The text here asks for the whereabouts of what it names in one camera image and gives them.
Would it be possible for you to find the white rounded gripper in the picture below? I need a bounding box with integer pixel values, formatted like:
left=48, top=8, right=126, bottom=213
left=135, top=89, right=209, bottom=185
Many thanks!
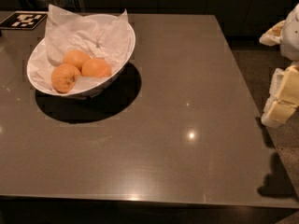
left=259, top=4, right=299, bottom=128

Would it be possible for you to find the orange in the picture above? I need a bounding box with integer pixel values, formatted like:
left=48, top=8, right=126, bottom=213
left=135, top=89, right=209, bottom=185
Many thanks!
left=51, top=63, right=81, bottom=93
left=63, top=49, right=91, bottom=70
left=81, top=58, right=112, bottom=78

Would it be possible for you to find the white bowl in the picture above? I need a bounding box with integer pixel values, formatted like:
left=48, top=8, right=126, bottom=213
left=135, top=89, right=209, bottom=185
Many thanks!
left=26, top=13, right=136, bottom=97

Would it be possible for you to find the white crumpled paper liner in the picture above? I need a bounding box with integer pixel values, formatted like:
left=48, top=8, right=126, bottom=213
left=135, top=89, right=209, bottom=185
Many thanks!
left=28, top=3, right=135, bottom=94

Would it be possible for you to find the black white fiducial marker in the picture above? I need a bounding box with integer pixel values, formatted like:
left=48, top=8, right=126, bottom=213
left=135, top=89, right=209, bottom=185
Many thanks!
left=0, top=11, right=48, bottom=30

